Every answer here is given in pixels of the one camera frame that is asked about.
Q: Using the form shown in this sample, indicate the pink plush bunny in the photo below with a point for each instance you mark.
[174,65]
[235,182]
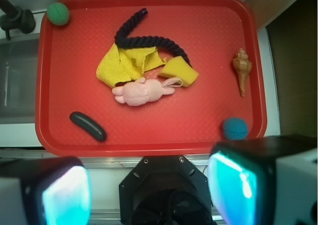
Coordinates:
[143,90]

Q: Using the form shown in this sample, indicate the stainless steel sink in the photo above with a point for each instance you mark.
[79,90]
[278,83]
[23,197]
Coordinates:
[18,73]

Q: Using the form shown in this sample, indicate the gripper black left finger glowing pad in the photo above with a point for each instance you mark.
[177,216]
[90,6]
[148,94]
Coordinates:
[52,191]

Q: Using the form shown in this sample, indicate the yellow sponge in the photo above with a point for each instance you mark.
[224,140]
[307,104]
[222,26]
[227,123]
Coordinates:
[178,67]

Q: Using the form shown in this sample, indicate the brown conch shell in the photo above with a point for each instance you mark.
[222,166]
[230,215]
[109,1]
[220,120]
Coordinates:
[242,67]

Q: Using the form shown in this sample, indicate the black oblong toy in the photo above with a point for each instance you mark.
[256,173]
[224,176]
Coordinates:
[88,125]

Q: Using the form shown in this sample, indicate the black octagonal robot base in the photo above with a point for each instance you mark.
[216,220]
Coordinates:
[165,190]

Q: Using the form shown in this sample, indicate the green ribbed ball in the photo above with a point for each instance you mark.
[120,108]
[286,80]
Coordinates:
[58,14]

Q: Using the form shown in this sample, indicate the yellow cloth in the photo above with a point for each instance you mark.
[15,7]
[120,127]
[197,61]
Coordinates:
[124,65]

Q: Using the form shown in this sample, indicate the blue ribbed ball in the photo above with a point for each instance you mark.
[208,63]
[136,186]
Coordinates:
[234,129]

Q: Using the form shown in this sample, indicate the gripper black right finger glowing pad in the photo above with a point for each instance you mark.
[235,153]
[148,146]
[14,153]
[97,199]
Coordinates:
[266,181]

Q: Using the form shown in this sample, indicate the red plastic tray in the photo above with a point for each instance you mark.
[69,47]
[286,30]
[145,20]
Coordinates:
[211,32]

